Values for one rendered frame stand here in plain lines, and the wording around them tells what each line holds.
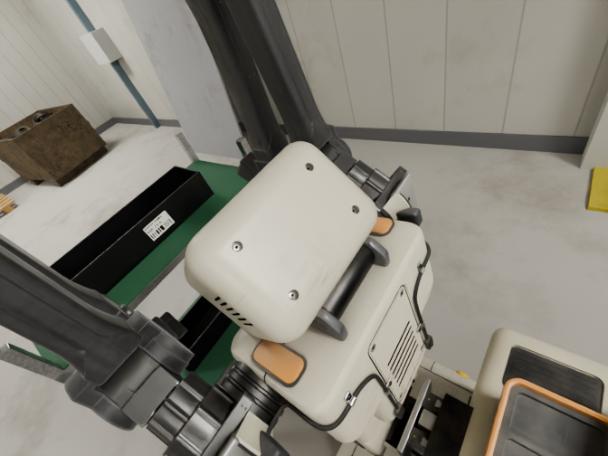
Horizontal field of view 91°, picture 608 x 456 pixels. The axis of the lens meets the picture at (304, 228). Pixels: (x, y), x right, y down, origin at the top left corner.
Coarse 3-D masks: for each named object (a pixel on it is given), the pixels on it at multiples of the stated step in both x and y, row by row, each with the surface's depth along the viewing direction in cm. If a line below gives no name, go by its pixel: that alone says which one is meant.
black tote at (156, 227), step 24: (144, 192) 113; (168, 192) 121; (192, 192) 110; (120, 216) 109; (144, 216) 115; (168, 216) 106; (96, 240) 105; (120, 240) 95; (144, 240) 101; (72, 264) 101; (96, 264) 91; (120, 264) 97; (96, 288) 93
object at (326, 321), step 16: (368, 240) 36; (368, 256) 36; (384, 256) 36; (352, 272) 35; (336, 288) 33; (352, 288) 34; (336, 304) 33; (320, 320) 32; (336, 320) 32; (336, 336) 33
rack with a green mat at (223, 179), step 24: (240, 144) 110; (192, 168) 139; (216, 168) 132; (216, 192) 118; (192, 216) 112; (168, 240) 106; (144, 264) 100; (168, 264) 97; (120, 288) 96; (144, 288) 93; (24, 360) 72; (48, 360) 78; (216, 360) 135
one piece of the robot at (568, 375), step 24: (504, 336) 66; (528, 336) 66; (504, 360) 63; (528, 360) 62; (552, 360) 61; (576, 360) 60; (480, 384) 63; (504, 384) 61; (552, 384) 58; (576, 384) 57; (600, 384) 56; (456, 408) 61; (480, 408) 59; (600, 408) 54; (432, 432) 59; (456, 432) 58; (480, 432) 57
